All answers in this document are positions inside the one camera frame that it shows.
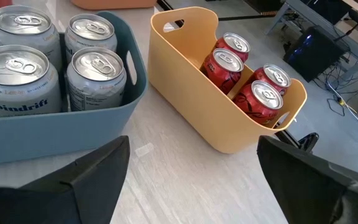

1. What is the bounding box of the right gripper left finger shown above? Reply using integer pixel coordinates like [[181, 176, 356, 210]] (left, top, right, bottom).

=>
[[0, 135, 131, 224]]

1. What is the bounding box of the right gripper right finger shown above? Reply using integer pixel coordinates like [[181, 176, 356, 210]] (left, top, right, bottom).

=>
[[256, 135, 358, 224]]

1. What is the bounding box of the teal plastic bin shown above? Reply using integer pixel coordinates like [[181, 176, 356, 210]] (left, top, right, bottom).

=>
[[0, 11, 149, 167]]

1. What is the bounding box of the dark red soda can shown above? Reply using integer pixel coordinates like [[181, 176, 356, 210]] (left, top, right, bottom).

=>
[[211, 32, 251, 63], [247, 63, 292, 96], [202, 47, 245, 96], [232, 80, 284, 126]]

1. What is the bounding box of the silver Spindrift soda can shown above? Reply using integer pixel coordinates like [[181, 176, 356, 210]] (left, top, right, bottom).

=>
[[66, 46, 127, 112], [0, 4, 62, 71], [0, 44, 63, 118], [63, 12, 118, 63]]

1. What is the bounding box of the yellow plastic bin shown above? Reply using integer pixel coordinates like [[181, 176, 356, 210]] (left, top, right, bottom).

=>
[[147, 6, 308, 155]]

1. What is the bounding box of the black computer tower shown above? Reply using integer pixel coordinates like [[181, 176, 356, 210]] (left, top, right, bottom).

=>
[[283, 26, 347, 82]]

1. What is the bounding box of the grey metal desk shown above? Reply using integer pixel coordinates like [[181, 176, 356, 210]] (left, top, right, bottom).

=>
[[265, 0, 358, 65]]

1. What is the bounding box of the orange plastic bin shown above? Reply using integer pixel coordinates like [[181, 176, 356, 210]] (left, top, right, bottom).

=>
[[70, 0, 158, 11]]

